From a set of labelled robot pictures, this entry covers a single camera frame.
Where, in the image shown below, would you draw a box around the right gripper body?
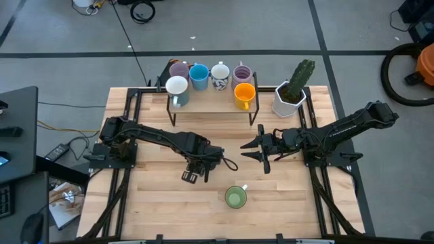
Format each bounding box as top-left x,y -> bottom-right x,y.
256,123 -> 285,176

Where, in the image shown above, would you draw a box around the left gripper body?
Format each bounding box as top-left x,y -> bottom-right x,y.
188,145 -> 225,172

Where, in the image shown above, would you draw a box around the orange yellow mug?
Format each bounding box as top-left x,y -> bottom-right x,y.
233,82 -> 256,111

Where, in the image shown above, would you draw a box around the ribbed lilac mug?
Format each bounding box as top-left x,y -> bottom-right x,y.
231,60 -> 254,89

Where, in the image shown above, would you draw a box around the teal mug white handle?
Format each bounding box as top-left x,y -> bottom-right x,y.
165,75 -> 190,108

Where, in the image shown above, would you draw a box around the white blue patterned mug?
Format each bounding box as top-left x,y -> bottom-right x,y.
210,61 -> 231,92

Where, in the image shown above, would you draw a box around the light blue mug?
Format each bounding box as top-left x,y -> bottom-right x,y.
189,62 -> 210,92

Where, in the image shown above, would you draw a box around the mauve mug white handle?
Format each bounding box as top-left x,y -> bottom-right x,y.
168,62 -> 191,81

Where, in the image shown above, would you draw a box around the light green mug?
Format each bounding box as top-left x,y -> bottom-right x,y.
224,184 -> 248,209

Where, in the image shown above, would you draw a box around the white hexagonal plant pot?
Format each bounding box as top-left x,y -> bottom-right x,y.
272,80 -> 308,119

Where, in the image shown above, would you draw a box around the wooden shelf black legs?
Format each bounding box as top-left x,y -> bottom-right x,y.
165,73 -> 260,127

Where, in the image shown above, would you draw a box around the green cactus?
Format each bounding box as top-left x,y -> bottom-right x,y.
286,59 -> 316,102

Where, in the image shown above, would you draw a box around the white papers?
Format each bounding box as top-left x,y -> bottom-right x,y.
49,181 -> 85,231

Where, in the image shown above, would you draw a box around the black power adapter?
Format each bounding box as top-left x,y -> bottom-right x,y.
44,143 -> 71,163

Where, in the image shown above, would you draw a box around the dark grey desk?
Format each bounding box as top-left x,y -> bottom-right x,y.
0,171 -> 50,244

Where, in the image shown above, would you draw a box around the black computer mouse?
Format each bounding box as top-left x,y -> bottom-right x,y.
20,212 -> 45,244

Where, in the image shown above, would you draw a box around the orange vacuum cleaner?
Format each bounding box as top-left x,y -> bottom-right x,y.
405,43 -> 434,87

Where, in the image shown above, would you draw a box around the black remote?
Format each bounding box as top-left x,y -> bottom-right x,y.
0,126 -> 24,138

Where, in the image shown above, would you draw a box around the black keyboard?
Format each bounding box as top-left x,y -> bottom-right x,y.
0,184 -> 15,220

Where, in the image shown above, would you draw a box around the black equipment case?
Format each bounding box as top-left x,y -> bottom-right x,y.
398,0 -> 434,43

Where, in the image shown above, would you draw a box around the black aluminium table frame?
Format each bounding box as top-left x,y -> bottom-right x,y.
76,86 -> 369,244

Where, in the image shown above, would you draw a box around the yellow cable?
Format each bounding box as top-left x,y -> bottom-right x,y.
37,120 -> 101,134
86,0 -> 106,15

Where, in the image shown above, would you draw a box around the long black floor cable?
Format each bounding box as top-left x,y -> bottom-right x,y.
110,0 -> 153,87

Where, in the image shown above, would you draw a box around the black vacuum hose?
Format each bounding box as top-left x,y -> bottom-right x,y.
380,42 -> 434,108

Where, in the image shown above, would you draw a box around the black cable coil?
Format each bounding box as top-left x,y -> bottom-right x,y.
130,0 -> 157,24

